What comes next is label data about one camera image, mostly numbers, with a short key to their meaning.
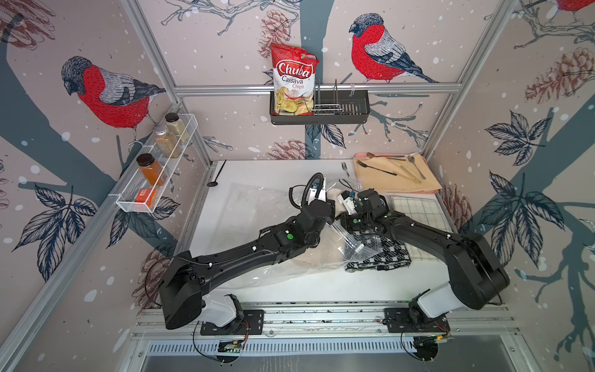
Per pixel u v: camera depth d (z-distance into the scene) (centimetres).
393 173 116
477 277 44
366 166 119
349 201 81
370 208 69
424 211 95
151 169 66
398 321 73
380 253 83
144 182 73
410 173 115
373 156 122
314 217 52
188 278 46
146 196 66
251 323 73
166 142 75
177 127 80
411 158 122
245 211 102
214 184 112
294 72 78
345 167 118
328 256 80
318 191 60
